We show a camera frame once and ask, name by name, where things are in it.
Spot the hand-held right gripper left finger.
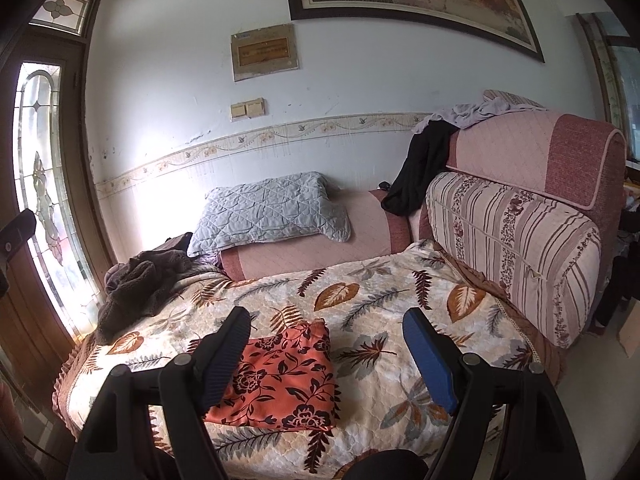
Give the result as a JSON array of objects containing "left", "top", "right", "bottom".
[{"left": 65, "top": 306, "right": 252, "bottom": 480}]

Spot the wooden frame window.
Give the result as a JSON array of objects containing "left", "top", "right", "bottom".
[{"left": 575, "top": 10, "right": 640, "bottom": 163}]

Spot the stained glass door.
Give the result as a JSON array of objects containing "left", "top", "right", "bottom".
[{"left": 0, "top": 0, "right": 117, "bottom": 411}]

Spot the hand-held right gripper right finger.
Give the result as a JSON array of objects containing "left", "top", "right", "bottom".
[{"left": 403, "top": 307, "right": 586, "bottom": 480}]

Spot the black garment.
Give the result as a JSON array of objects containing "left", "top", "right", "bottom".
[{"left": 381, "top": 120, "right": 461, "bottom": 217}]

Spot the orange floral garment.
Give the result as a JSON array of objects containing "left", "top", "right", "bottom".
[{"left": 205, "top": 321, "right": 342, "bottom": 432}]

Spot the leaf print blanket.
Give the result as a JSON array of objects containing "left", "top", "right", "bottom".
[{"left": 52, "top": 239, "right": 568, "bottom": 480}]

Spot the brown fleece garment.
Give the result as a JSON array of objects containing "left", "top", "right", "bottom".
[{"left": 96, "top": 232, "right": 221, "bottom": 346}]

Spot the grey quilted pillow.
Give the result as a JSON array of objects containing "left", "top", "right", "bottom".
[{"left": 187, "top": 171, "right": 352, "bottom": 258}]

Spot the lavender cloth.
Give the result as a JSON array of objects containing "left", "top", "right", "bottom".
[{"left": 411, "top": 99, "right": 511, "bottom": 135}]

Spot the beige wall switch panel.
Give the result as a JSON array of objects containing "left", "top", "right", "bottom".
[{"left": 230, "top": 98, "right": 266, "bottom": 121}]

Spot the dark cloth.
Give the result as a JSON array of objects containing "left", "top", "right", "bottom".
[{"left": 592, "top": 255, "right": 640, "bottom": 333}]

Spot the pink sofa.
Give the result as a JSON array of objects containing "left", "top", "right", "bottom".
[{"left": 215, "top": 89, "right": 628, "bottom": 351}]

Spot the striped floral cushion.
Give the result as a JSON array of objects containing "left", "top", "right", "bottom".
[{"left": 425, "top": 171, "right": 602, "bottom": 350}]

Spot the framed wall plaque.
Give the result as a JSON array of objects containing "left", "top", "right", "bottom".
[{"left": 230, "top": 23, "right": 301, "bottom": 82}]

